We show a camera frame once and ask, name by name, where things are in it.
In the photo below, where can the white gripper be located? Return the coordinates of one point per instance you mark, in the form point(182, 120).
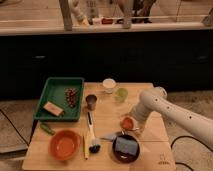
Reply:
point(140, 113)

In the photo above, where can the red apple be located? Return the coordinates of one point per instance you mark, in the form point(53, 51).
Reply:
point(127, 123)

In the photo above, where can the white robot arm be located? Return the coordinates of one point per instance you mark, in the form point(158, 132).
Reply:
point(155, 99)

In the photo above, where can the translucent green cup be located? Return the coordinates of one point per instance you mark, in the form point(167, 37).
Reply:
point(121, 95)

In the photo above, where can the white cup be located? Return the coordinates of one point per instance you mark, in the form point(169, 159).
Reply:
point(109, 84)

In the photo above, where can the small metal cup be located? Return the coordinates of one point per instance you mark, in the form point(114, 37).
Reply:
point(91, 101)

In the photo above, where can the dark blue sponge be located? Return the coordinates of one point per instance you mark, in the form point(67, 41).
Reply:
point(126, 146)

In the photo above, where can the dark round plate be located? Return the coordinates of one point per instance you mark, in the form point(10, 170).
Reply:
point(122, 157)

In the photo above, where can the dish brush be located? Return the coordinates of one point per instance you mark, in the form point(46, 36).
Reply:
point(94, 141)

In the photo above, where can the yellow banana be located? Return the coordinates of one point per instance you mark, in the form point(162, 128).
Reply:
point(86, 139)

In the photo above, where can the red grape bunch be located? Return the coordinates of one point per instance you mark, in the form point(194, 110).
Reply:
point(71, 97)

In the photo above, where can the orange bowl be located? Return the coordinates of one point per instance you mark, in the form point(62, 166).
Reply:
point(64, 145)

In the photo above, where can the green plastic tray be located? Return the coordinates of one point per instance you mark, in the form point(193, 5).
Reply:
point(54, 92)

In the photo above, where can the green pepper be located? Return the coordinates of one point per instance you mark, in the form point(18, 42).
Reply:
point(47, 129)

